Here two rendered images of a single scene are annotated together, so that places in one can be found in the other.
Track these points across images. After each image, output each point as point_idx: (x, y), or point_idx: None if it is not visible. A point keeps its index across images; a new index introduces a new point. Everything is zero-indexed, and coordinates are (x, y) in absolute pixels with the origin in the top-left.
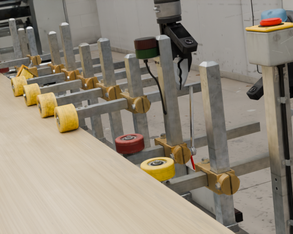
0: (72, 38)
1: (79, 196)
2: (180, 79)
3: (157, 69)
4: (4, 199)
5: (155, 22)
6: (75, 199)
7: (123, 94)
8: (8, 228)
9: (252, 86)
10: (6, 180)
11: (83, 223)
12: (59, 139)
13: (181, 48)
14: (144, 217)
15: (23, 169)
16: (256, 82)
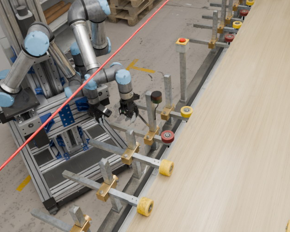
0: None
1: (221, 112)
2: (131, 118)
3: (152, 106)
4: (240, 129)
5: None
6: (224, 111)
7: (130, 155)
8: (250, 112)
9: (106, 112)
10: (229, 142)
11: (232, 100)
12: (180, 164)
13: (139, 97)
14: (219, 91)
15: (217, 146)
16: (103, 112)
